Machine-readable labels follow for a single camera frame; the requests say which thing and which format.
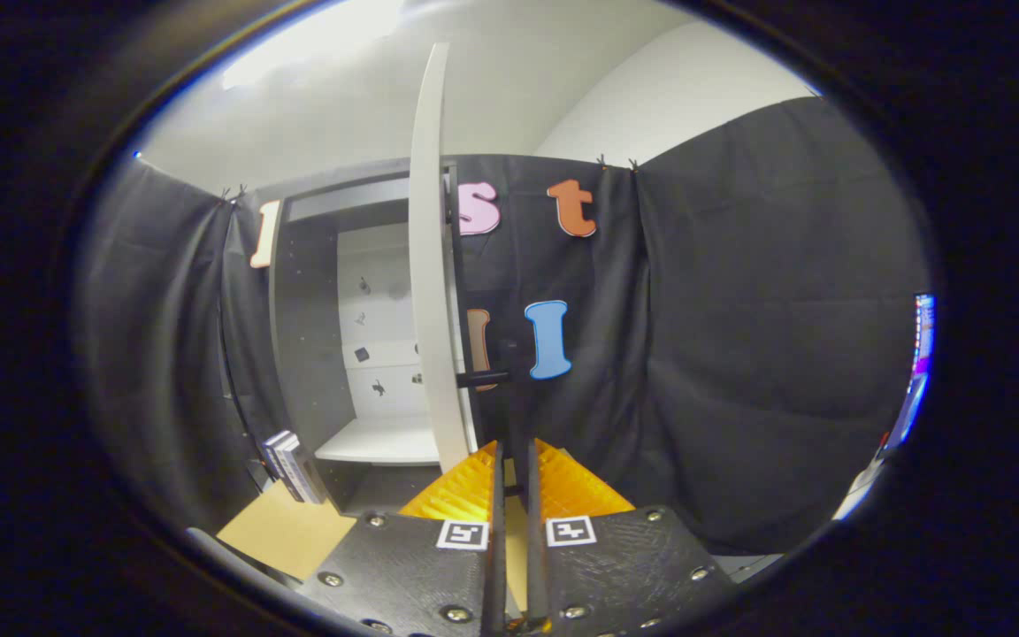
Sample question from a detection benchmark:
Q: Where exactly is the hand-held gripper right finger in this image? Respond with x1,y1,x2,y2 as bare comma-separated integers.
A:
525,438,740,637

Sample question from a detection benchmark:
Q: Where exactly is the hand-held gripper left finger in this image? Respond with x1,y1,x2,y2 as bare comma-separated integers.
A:
297,440,508,637

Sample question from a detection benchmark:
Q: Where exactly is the grey cabinet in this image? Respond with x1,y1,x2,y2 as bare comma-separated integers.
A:
266,157,475,518

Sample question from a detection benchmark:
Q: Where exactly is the black backdrop cloth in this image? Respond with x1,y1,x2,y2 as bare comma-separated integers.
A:
76,93,933,558

